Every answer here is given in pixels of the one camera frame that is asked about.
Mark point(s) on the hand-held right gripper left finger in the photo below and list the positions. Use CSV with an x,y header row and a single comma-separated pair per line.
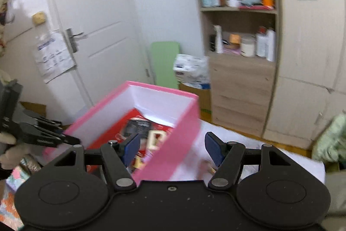
x,y
133,147

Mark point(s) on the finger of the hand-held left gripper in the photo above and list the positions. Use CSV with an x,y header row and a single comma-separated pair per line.
x,y
46,122
46,139

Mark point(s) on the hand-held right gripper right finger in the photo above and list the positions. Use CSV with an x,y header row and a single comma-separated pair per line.
x,y
213,147

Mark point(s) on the black rectangular packet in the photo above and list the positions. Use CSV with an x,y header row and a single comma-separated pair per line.
x,y
136,128

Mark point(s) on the pink cardboard box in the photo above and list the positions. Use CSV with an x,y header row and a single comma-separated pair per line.
x,y
173,136

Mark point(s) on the person's left hand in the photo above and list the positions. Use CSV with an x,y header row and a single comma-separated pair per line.
x,y
12,156

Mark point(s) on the cream hair claw clip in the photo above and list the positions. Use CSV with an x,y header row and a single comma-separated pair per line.
x,y
156,140

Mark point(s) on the white patterned mat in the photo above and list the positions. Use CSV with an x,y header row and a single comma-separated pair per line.
x,y
243,136

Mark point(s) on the brown cardboard box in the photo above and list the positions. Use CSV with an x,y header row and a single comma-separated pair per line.
x,y
197,97

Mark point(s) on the colourful printed blanket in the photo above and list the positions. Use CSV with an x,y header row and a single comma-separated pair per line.
x,y
13,193

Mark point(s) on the wooden shelf unit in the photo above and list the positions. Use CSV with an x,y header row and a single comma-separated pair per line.
x,y
240,90

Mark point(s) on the white printed paper sheet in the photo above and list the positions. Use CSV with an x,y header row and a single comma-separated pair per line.
x,y
54,57

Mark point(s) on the white tissue pack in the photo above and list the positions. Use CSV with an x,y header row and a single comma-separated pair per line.
x,y
190,71

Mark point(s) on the floral hanging cloth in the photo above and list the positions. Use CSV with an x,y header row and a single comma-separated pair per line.
x,y
4,25

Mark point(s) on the green folding board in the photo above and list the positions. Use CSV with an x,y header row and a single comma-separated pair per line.
x,y
163,66

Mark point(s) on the pink flat packets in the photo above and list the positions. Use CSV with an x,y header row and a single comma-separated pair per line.
x,y
231,50

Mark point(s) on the black bottle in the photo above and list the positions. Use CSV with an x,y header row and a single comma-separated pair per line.
x,y
212,43

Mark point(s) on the white round jar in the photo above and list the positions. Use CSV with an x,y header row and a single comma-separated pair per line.
x,y
248,47

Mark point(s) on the white tube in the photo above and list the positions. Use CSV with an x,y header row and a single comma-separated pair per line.
x,y
218,40

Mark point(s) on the orange small box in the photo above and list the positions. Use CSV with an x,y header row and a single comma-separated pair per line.
x,y
234,38

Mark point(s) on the red cap bottle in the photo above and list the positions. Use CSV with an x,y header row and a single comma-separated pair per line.
x,y
260,43

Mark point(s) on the white door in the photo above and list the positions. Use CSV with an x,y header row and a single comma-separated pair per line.
x,y
94,17

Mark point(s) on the white tall bottle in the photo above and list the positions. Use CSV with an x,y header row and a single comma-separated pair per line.
x,y
270,45

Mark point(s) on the pale green cloth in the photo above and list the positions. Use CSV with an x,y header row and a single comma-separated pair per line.
x,y
331,139

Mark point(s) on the light wooden wardrobe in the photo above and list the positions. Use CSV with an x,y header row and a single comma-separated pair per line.
x,y
310,57

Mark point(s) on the white round bowl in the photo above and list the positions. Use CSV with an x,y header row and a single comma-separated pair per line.
x,y
233,3

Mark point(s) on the red flat packet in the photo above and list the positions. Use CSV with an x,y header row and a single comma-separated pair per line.
x,y
256,7

